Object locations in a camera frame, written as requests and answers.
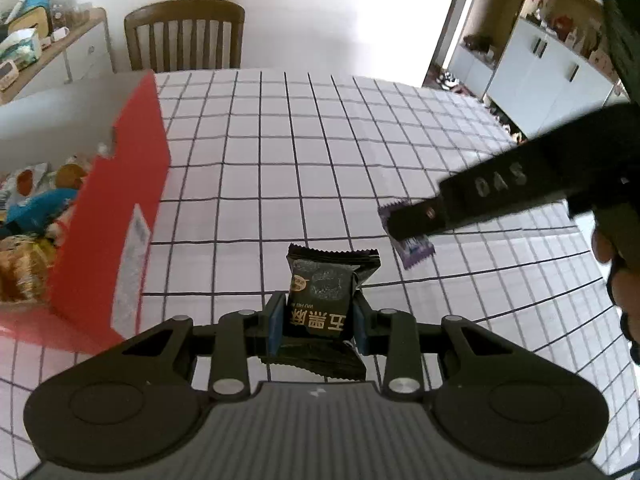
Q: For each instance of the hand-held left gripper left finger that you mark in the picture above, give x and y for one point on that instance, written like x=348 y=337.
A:
x=274 y=330

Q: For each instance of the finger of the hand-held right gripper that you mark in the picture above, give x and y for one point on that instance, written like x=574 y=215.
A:
x=480 y=190

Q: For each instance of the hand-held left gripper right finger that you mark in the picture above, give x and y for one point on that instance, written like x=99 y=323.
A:
x=360 y=332

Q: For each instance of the black snack packet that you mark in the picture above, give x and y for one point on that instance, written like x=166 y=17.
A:
x=320 y=290

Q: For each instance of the small purple candy packet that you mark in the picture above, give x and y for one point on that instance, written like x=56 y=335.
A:
x=415 y=249

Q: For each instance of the red cardboard box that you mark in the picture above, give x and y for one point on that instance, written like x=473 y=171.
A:
x=125 y=175

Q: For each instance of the clear bread packet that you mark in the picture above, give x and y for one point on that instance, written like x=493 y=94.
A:
x=70 y=175

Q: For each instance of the yellow chip packet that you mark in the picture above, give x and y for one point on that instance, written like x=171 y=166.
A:
x=20 y=270

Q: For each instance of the blue snack packet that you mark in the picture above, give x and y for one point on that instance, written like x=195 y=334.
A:
x=37 y=210

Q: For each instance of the clear packet with orange marks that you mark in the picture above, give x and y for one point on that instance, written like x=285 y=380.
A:
x=27 y=177

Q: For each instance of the person's right hand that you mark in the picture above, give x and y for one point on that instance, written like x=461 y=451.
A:
x=627 y=290

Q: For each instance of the row of shoes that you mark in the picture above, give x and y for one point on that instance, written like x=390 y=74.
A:
x=447 y=79

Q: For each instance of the red ornament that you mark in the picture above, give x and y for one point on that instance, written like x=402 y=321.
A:
x=562 y=25

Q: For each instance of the checked tablecloth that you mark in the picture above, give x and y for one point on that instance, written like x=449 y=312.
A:
x=300 y=160

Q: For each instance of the wooden chair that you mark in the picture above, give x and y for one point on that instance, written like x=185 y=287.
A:
x=185 y=10

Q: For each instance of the white sideboard with wooden top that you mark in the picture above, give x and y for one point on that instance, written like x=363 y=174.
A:
x=90 y=52

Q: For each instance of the white mug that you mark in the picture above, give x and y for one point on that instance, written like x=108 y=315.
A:
x=57 y=35

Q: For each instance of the pink and white timer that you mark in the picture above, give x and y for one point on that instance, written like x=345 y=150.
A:
x=7 y=76

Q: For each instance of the tissue box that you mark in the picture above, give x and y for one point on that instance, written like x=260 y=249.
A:
x=20 y=47

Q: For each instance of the white wall cupboard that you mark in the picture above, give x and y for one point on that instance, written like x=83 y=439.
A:
x=555 y=80

